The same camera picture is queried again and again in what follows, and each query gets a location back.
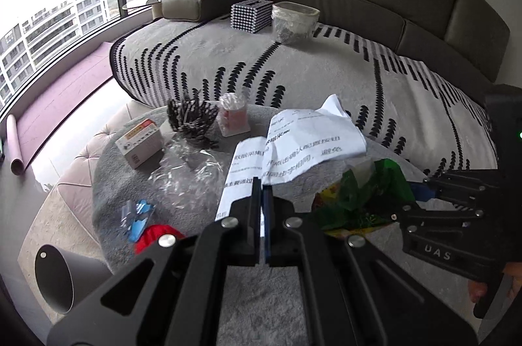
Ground pink tissue pack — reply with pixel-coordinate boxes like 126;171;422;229
217;92;250;137

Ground black spiky pinecone object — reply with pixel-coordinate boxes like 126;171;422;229
167;89;219;149

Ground grey fluffy table cover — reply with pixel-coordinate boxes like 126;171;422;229
91;102;470;346

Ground red cloth ball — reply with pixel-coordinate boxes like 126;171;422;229
134;224;185;255

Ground grey cylinder bin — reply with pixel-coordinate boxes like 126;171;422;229
35;244;112;315

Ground white medicine box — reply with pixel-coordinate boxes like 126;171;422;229
115;119;164;169

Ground clear crumpled plastic bag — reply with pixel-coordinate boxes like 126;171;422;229
149;135;230;219

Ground black white dotted box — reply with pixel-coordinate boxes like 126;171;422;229
231;0;272;33

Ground green snack wrapper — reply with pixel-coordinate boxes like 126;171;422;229
310;159;416;231

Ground white printed paper sheets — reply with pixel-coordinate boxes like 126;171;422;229
215;94;367;220

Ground round white side table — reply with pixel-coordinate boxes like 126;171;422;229
121;0;164;11

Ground blue foil wrapper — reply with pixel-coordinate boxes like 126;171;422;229
120;199;156;244

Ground pink tufted ottoman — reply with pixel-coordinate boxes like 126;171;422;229
57;101;166;254

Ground rolled purple yoga mat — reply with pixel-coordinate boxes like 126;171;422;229
6;114;25;176

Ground white black patterned rug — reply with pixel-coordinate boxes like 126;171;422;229
110;16;497;175

